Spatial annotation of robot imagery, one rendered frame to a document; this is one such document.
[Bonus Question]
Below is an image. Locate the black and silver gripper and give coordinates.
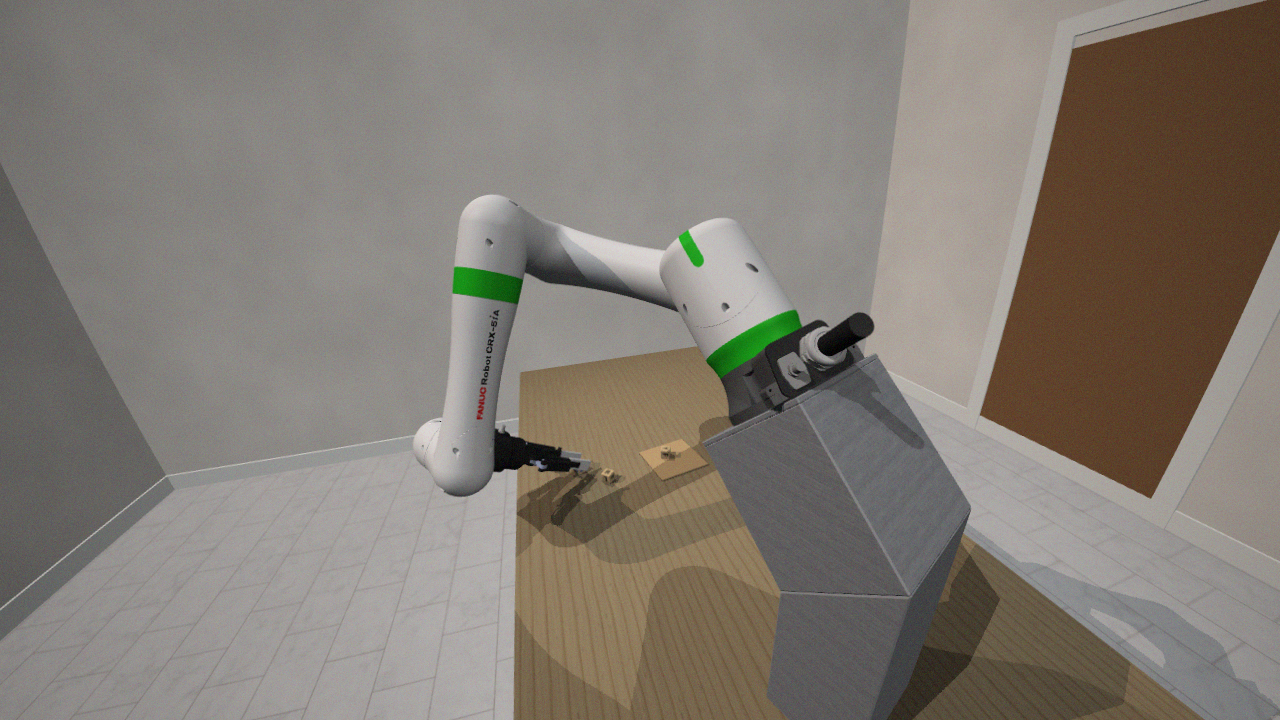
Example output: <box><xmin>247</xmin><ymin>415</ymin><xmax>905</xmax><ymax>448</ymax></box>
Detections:
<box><xmin>506</xmin><ymin>436</ymin><xmax>591</xmax><ymax>471</ymax></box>

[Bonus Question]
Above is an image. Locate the tan square mat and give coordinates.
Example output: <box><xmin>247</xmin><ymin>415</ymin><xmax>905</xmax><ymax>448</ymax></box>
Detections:
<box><xmin>639</xmin><ymin>439</ymin><xmax>708</xmax><ymax>480</ymax></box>

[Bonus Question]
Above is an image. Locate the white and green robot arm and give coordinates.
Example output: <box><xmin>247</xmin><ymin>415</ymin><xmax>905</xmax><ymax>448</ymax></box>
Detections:
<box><xmin>413</xmin><ymin>195</ymin><xmax>874</xmax><ymax>497</ymax></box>

